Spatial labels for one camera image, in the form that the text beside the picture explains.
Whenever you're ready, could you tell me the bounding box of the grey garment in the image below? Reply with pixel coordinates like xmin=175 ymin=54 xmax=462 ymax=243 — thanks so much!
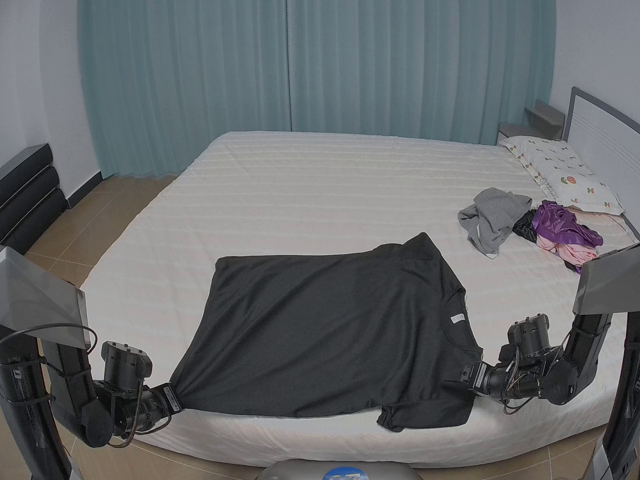
xmin=458 ymin=187 xmax=533 ymax=259

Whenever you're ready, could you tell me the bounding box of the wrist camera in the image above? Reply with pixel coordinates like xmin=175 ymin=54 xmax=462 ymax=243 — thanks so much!
xmin=101 ymin=340 xmax=153 ymax=394
xmin=507 ymin=313 xmax=551 ymax=359

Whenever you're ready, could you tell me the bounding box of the blue-green curtain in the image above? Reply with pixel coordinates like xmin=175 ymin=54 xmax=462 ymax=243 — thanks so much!
xmin=77 ymin=0 xmax=557 ymax=179

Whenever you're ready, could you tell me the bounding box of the bed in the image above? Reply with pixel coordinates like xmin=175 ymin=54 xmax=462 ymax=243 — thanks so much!
xmin=75 ymin=86 xmax=640 ymax=471

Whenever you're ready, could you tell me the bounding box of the grey bedside table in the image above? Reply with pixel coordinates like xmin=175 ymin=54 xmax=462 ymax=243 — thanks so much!
xmin=497 ymin=99 xmax=566 ymax=146

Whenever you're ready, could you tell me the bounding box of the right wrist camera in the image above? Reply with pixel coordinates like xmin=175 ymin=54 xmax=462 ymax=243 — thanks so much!
xmin=507 ymin=313 xmax=551 ymax=359

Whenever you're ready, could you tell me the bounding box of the black T-shirt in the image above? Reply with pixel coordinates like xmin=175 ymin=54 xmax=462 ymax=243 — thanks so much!
xmin=169 ymin=232 xmax=485 ymax=434

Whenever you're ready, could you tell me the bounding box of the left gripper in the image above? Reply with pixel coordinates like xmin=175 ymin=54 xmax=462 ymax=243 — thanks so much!
xmin=134 ymin=382 xmax=185 ymax=431

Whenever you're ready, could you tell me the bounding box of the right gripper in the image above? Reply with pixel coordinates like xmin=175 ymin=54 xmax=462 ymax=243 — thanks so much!
xmin=457 ymin=361 xmax=503 ymax=400

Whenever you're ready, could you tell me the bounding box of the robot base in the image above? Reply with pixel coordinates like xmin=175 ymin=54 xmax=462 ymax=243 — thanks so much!
xmin=255 ymin=459 xmax=418 ymax=480

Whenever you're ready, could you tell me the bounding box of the pile of clothes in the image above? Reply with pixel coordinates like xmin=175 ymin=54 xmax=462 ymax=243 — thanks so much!
xmin=512 ymin=200 xmax=605 ymax=275

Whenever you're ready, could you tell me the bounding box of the white printed pillow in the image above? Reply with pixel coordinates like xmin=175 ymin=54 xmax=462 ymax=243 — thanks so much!
xmin=501 ymin=135 xmax=627 ymax=215

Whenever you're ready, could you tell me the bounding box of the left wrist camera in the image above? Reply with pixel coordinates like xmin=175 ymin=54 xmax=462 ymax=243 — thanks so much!
xmin=101 ymin=340 xmax=153 ymax=394

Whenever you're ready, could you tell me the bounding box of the black cable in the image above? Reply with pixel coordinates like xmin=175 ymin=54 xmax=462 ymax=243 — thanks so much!
xmin=0 ymin=322 xmax=98 ymax=354

